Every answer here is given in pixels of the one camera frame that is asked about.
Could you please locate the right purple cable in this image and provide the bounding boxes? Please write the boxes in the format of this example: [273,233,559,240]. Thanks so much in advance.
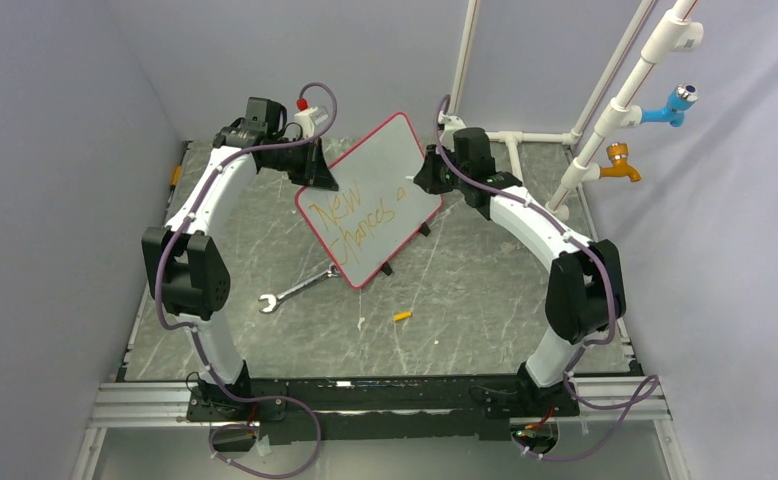
[433,93,660,463]

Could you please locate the white pvc pipe frame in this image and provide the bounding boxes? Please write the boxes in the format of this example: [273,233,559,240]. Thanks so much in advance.
[443,0,705,223]

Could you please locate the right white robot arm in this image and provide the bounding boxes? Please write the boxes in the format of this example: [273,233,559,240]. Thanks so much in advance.
[413,125,626,415]

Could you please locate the purple cable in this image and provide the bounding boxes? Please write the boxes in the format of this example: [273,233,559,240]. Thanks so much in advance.
[153,82,339,478]
[433,93,660,463]

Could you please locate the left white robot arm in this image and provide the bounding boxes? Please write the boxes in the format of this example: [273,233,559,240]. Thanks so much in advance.
[141,97,339,420]

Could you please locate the orange tap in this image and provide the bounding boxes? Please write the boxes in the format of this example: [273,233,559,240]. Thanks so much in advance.
[599,142,641,183]

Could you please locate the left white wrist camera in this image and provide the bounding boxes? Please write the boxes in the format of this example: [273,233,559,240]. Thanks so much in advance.
[294,98,330,138]

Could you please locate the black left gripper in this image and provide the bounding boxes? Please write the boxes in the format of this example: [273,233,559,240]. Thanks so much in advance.
[265,136,339,193]

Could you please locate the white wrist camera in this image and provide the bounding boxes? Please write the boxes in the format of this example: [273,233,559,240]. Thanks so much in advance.
[437,112,467,143]
[294,98,330,138]

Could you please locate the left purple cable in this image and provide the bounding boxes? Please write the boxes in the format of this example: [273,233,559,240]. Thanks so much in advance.
[153,82,339,478]

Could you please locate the silver wrench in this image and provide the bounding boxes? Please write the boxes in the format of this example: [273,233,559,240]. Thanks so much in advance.
[258,264,341,314]

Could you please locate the orange black tool at wall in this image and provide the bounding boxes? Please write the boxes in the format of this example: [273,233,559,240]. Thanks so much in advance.
[169,165,182,192]

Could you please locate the pink framed whiteboard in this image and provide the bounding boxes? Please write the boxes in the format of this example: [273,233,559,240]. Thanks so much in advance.
[295,112,442,289]

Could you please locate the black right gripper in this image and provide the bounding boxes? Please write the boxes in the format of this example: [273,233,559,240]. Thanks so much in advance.
[415,143,470,195]

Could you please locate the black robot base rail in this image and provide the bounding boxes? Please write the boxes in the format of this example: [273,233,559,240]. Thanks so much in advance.
[186,374,580,445]

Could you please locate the aluminium frame rail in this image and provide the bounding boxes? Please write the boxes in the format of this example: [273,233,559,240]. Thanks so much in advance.
[71,381,190,479]

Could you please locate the blue tap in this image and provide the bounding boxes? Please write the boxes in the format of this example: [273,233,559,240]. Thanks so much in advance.
[640,84,699,128]

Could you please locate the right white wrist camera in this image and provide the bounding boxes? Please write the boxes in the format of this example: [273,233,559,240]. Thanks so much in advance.
[437,112,467,143]

